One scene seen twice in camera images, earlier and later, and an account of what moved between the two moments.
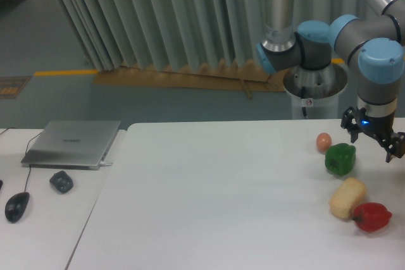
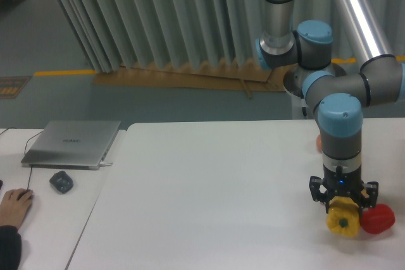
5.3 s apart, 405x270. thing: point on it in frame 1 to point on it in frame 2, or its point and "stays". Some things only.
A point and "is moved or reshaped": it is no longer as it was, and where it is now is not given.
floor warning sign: x=11 y=86 stays
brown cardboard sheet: x=246 y=75 stays
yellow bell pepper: x=351 y=193 is moved or reshaped
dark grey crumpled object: x=62 y=182 stays
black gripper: x=381 y=128 to x=340 y=183
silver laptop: x=72 y=145 stays
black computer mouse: x=16 y=205 to x=31 y=196
